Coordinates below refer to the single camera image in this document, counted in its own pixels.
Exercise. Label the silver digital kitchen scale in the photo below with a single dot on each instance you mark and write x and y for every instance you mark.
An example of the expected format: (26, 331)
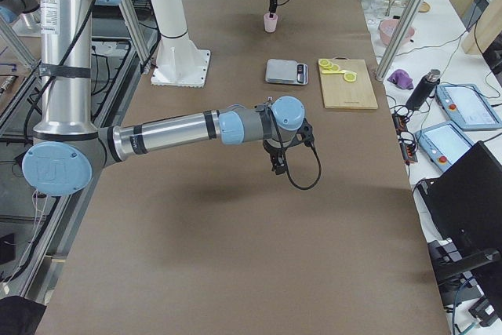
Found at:
(287, 72)

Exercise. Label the black monitor stand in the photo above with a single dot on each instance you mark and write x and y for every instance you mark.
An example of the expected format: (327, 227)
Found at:
(451, 269)

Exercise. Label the near teach pendant tablet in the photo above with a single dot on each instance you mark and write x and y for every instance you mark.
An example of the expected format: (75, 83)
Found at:
(444, 143)

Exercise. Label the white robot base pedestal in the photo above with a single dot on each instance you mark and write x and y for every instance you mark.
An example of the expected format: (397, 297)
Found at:
(178, 62)

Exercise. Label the black monitor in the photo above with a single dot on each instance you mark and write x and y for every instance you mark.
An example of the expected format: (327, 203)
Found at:
(465, 201)

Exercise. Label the teach pendant tablet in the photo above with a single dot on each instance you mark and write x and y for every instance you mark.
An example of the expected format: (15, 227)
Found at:
(467, 107)
(444, 143)

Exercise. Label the black thermos bottle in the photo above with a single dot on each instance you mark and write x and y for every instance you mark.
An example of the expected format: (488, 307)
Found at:
(424, 88)

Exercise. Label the wooden cutting board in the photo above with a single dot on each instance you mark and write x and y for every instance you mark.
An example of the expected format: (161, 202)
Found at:
(338, 94)

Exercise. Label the aluminium frame post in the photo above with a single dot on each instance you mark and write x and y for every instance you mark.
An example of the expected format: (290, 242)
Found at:
(398, 36)

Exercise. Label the pink plastic cup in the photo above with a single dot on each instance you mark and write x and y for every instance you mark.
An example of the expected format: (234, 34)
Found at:
(270, 22)

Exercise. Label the purple cloth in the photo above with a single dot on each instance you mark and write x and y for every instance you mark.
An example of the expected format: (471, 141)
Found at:
(401, 79)

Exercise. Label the lemon slice single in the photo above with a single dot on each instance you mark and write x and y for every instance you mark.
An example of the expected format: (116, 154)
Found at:
(350, 76)

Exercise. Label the black power strip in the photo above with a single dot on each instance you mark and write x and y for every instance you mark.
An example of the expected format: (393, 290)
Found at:
(406, 140)

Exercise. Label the yellow plastic knife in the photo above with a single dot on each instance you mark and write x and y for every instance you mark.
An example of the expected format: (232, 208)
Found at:
(332, 72)

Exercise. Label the far teach pendant tablet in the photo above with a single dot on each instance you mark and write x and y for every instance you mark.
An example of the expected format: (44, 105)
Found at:
(467, 107)

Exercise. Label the pink bowl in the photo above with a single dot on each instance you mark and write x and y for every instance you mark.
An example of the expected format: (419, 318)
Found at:
(387, 29)

